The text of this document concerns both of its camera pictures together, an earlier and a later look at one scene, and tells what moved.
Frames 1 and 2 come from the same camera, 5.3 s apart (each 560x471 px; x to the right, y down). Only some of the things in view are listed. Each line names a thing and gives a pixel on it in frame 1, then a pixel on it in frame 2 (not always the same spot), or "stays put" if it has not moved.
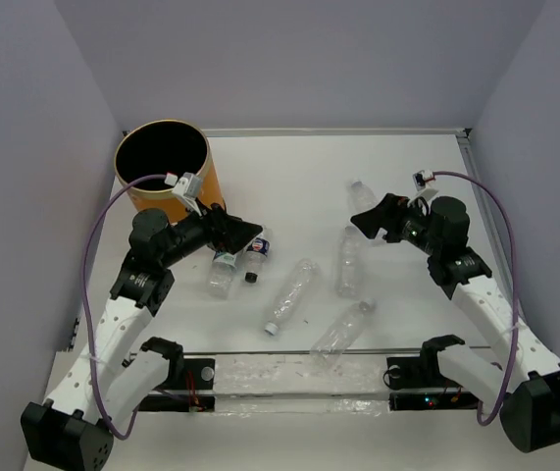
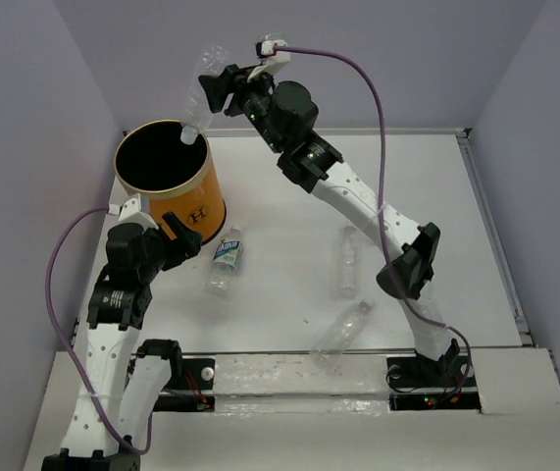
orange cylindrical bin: [162, 146] stays put
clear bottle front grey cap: [330, 348] stays put
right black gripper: [386, 215] -> [230, 80]
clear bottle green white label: [221, 273] stays put
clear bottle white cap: [291, 295] -> [198, 114]
